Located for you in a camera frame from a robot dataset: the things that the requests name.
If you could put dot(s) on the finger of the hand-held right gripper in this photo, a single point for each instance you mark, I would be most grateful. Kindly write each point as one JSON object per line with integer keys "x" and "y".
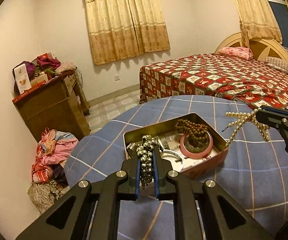
{"x": 266, "y": 120}
{"x": 271, "y": 110}

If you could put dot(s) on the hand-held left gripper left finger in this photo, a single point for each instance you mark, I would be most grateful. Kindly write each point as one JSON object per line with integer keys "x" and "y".
{"x": 137, "y": 180}

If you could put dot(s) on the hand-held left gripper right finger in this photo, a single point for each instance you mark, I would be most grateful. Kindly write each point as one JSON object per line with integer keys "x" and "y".
{"x": 156, "y": 177}

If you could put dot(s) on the metal link watch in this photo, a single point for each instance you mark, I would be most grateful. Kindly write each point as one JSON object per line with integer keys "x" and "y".
{"x": 131, "y": 147}

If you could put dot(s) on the pink bangle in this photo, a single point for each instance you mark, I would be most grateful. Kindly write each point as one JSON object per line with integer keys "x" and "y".
{"x": 196, "y": 155}

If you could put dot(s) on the metal tin box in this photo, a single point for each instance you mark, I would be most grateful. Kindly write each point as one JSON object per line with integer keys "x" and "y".
{"x": 201, "y": 166}

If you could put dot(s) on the green jade bangle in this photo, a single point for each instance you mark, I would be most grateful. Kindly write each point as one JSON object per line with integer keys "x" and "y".
{"x": 196, "y": 149}

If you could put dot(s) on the white printed leaflet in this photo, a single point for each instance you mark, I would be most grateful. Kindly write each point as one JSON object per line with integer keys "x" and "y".
{"x": 170, "y": 142}

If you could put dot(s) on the striped pillow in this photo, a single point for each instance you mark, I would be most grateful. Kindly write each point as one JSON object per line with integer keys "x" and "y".
{"x": 280, "y": 65}

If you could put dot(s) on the pink floral pillow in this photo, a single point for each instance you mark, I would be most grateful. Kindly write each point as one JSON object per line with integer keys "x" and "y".
{"x": 235, "y": 52}

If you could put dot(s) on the bed with red patchwork cover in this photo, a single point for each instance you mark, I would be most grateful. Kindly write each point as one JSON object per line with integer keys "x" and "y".
{"x": 209, "y": 75}

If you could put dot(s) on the cream wooden headboard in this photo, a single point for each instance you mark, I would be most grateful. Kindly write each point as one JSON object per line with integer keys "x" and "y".
{"x": 234, "y": 40}

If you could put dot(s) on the pile of colourful clothes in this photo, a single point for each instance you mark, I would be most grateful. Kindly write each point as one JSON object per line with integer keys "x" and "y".
{"x": 53, "y": 152}

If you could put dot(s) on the window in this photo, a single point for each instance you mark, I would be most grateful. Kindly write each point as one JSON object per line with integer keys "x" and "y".
{"x": 283, "y": 22}

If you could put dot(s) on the floral patterned cloth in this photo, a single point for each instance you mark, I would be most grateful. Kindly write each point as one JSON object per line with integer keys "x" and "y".
{"x": 46, "y": 197}

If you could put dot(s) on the beige patterned curtain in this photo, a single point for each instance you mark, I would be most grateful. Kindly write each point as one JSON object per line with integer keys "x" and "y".
{"x": 256, "y": 15}
{"x": 126, "y": 22}

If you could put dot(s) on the wooden dresser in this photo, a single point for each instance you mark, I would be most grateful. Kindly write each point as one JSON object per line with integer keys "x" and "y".
{"x": 51, "y": 107}

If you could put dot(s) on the beige quilted cloth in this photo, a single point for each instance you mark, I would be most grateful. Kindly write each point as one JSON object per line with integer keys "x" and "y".
{"x": 65, "y": 67}

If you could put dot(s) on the long red flat box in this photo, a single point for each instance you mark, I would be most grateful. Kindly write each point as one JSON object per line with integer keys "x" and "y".
{"x": 26, "y": 95}

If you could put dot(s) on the cream flat box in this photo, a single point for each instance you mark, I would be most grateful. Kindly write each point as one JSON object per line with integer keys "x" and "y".
{"x": 37, "y": 80}

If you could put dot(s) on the maroon cloth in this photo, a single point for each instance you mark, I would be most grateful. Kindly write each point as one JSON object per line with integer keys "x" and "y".
{"x": 47, "y": 62}

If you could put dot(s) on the white upright box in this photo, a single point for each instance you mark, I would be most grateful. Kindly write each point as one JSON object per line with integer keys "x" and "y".
{"x": 22, "y": 78}

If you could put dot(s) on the purple cloth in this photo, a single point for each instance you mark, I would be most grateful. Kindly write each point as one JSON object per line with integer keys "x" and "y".
{"x": 29, "y": 68}

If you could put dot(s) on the orange red box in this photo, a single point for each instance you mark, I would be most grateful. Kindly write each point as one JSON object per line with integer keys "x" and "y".
{"x": 42, "y": 55}

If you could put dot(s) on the wall socket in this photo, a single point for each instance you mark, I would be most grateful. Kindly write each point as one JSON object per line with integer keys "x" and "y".
{"x": 117, "y": 78}

